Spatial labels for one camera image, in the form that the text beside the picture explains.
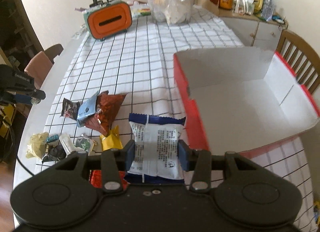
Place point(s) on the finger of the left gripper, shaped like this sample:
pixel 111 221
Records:
pixel 37 95

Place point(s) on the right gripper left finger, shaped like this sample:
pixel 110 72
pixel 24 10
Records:
pixel 114 161

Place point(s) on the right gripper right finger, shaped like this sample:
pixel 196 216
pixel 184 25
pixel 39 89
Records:
pixel 199 162

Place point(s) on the yellow snack packet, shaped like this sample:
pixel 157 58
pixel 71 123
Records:
pixel 112 140

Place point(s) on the red chips packet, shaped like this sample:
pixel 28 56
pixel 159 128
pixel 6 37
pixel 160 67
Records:
pixel 95 178

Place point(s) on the black red snack packet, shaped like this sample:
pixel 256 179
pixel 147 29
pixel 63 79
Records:
pixel 70 109

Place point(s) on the green white small packet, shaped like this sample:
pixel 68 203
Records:
pixel 85 143

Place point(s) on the blue white snack packet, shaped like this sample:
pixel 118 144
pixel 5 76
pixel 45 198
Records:
pixel 156 148

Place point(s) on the clear packet dark cookie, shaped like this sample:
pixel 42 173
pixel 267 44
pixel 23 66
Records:
pixel 59 149

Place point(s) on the wooden chair with pink cloth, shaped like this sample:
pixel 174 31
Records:
pixel 41 64

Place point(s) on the small blue candy wrapper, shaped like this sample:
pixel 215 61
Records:
pixel 52 138

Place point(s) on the light blue snack packet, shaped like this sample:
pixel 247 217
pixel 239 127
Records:
pixel 86 110

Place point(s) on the pale yellow crumpled wrapper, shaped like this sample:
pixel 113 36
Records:
pixel 36 146

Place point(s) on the brown foil snack bag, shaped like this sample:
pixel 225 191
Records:
pixel 107 107

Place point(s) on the red white cardboard box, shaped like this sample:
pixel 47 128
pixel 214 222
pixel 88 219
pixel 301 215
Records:
pixel 243 99

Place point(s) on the orange teal tissue box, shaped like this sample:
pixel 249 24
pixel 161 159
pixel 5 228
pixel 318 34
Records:
pixel 108 19

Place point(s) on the white grid tablecloth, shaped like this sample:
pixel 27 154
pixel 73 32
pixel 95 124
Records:
pixel 140 64

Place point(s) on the white cabinet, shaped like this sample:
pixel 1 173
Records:
pixel 254 32

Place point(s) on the wooden chair right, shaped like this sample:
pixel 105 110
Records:
pixel 301 58

